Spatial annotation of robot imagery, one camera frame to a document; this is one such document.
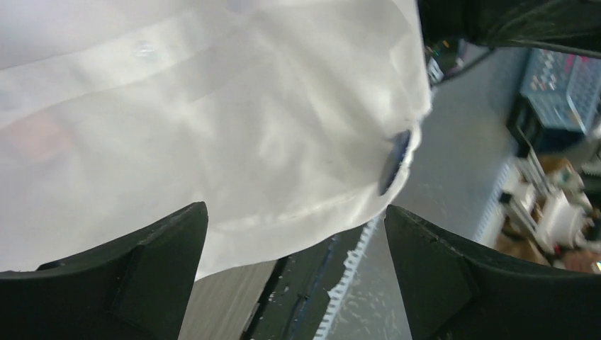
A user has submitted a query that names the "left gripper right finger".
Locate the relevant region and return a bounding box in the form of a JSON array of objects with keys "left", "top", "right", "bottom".
[{"left": 384, "top": 205, "right": 600, "bottom": 339}]

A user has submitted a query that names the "white shirt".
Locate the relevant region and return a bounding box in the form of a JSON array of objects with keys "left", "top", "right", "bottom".
[{"left": 1, "top": 1, "right": 431, "bottom": 278}]

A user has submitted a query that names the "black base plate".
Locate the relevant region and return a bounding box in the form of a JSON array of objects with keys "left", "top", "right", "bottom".
[{"left": 241, "top": 220, "right": 378, "bottom": 340}]

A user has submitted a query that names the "blue plastic crate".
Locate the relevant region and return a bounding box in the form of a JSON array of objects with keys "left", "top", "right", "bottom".
[{"left": 519, "top": 49, "right": 600, "bottom": 135}]

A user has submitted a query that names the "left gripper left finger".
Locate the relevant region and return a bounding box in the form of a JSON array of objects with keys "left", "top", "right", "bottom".
[{"left": 1, "top": 202, "right": 208, "bottom": 339}]

